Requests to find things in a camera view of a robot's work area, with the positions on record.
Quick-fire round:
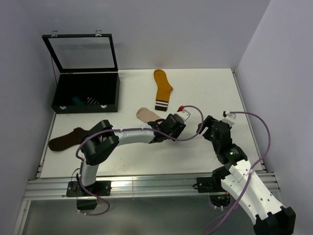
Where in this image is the beige red reindeer sock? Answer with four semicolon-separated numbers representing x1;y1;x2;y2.
136;107;161;123

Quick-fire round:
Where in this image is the black white striped ankle sock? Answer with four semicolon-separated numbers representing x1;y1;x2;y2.
86;97;100;105

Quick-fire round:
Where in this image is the teal sock with red heel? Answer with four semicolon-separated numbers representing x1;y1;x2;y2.
72;96;86;106

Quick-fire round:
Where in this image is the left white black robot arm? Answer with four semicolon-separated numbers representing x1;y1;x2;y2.
66;112;190;197

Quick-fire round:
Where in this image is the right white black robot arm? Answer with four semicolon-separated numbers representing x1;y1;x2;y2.
196;112;296;235

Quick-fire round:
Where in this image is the mustard yellow striped sock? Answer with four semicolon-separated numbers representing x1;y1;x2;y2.
154;69;173;112

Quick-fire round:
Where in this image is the black glass-lid display box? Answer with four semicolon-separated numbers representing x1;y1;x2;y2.
42;30;120;114

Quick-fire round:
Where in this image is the brown pink striped sock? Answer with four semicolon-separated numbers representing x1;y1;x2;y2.
48;127;88;152

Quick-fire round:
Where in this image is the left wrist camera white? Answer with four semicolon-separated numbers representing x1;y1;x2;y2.
176;106;191;123

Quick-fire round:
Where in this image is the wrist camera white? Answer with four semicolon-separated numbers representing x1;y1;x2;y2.
176;106;191;123
222;111;237;127

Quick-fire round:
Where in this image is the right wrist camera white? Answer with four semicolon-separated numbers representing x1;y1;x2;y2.
222;111;237;127

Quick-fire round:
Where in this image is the aluminium mounting rail frame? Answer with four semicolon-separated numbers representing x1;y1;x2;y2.
12;70;294;235

